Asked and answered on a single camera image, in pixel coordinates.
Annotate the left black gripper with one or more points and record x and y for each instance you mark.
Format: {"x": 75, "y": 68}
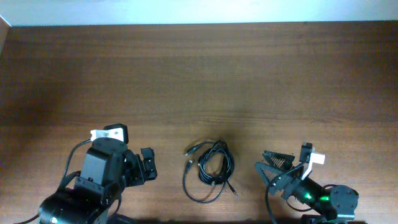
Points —
{"x": 138, "y": 175}

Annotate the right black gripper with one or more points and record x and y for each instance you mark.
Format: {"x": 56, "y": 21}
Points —
{"x": 288, "y": 183}

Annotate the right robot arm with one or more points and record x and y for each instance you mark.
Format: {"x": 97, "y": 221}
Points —
{"x": 333, "y": 203}

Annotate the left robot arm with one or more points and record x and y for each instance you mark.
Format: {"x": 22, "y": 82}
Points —
{"x": 86, "y": 196}

